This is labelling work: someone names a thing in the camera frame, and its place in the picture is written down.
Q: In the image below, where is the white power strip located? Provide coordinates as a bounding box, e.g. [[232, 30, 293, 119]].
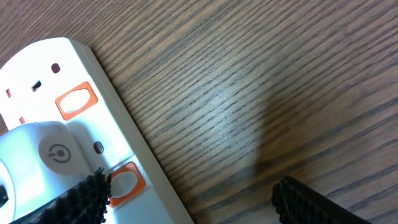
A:
[[1, 37, 192, 223]]

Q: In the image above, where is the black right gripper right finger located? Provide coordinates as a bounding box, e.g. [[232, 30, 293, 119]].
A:
[[271, 176, 370, 224]]

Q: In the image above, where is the white charger plug adapter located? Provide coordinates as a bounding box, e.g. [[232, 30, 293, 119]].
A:
[[1, 121, 92, 223]]

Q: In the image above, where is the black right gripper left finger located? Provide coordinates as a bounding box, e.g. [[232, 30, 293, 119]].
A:
[[12, 168, 112, 224]]

